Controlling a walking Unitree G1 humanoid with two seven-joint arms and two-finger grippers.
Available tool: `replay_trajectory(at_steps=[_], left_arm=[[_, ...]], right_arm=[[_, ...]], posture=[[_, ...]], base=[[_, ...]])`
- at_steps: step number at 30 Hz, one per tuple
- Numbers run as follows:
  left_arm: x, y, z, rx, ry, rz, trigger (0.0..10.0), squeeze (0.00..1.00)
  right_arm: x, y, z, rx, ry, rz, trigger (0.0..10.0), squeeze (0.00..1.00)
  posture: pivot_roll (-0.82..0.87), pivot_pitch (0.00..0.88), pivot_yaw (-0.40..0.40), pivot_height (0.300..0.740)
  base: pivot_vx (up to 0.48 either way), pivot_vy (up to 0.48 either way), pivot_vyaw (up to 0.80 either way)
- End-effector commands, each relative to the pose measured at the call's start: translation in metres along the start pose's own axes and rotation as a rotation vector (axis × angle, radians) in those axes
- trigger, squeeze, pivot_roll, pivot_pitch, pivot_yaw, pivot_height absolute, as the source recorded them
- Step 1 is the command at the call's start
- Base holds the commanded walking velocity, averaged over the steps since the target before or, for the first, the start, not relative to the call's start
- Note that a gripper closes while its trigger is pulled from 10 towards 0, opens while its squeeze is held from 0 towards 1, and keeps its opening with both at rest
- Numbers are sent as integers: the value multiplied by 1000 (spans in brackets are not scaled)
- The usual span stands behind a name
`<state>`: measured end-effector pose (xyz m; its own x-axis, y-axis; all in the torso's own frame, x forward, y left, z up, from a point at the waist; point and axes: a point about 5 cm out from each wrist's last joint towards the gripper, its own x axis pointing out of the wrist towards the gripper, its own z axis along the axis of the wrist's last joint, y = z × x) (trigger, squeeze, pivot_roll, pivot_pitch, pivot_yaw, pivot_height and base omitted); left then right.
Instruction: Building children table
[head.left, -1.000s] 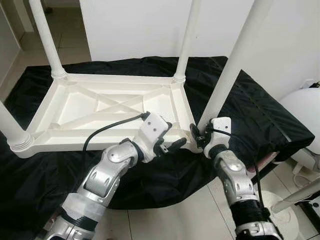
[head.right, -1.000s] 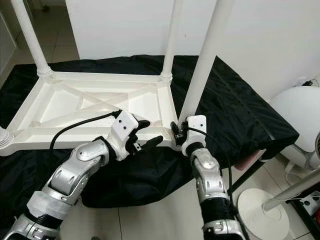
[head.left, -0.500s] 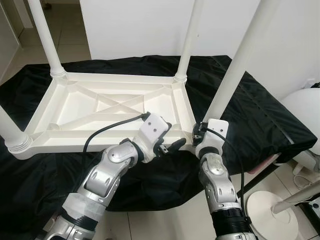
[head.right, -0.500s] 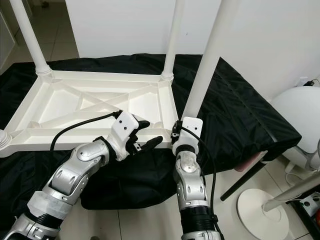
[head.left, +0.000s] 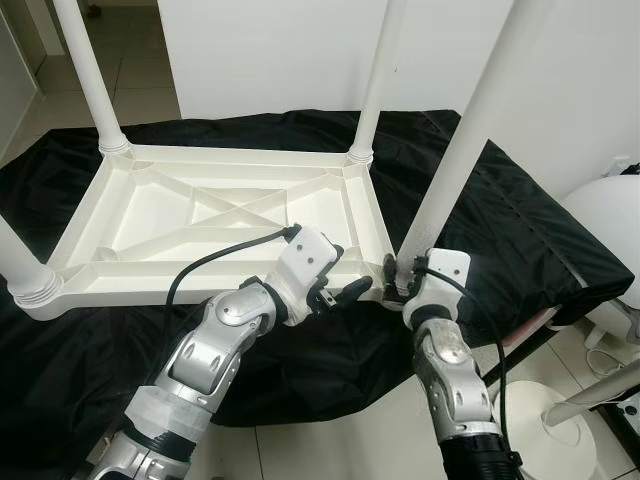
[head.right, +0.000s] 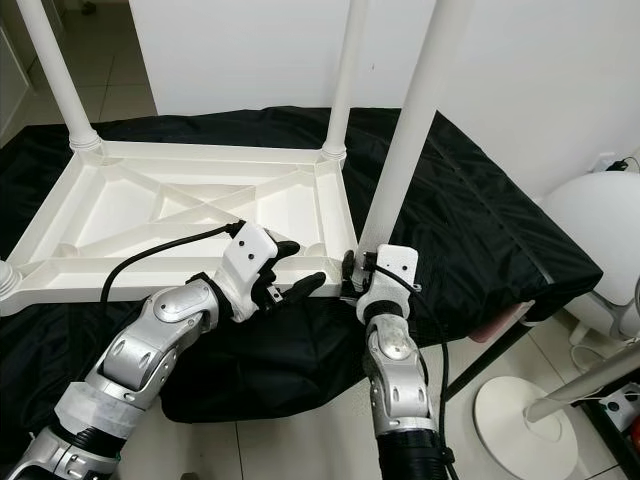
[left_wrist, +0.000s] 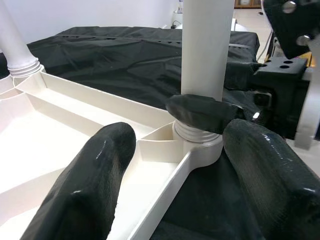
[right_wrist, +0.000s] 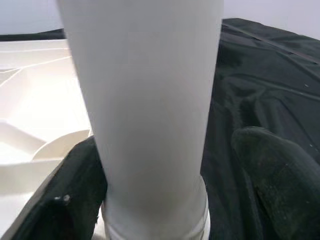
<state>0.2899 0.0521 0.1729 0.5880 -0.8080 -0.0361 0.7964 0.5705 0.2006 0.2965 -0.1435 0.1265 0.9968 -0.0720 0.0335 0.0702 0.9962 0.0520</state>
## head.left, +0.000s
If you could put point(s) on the black table cloth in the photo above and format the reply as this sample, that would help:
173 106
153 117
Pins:
520 220

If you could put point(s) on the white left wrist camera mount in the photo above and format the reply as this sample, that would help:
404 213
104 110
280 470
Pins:
305 255

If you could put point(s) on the white plastic table leg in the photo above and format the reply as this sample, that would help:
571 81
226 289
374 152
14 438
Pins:
375 70
25 275
88 80
470 120

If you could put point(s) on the white power strip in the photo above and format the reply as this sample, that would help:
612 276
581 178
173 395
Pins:
628 408

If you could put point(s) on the white plastic table top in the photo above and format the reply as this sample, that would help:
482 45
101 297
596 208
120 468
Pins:
150 215

